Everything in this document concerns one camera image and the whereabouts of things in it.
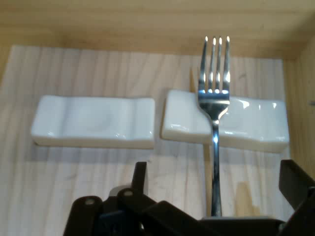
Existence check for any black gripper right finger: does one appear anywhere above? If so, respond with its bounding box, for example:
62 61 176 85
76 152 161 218
278 159 315 236

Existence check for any silver metal fork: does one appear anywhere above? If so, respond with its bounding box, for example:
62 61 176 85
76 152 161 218
196 36 232 217

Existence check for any light wooden drawer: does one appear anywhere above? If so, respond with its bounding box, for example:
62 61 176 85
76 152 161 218
0 0 315 236

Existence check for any white ceramic cutlery rest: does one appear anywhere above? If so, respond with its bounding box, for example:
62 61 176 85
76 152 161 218
160 89 290 153
31 95 156 150

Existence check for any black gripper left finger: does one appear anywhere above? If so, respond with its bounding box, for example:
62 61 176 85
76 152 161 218
63 161 203 236

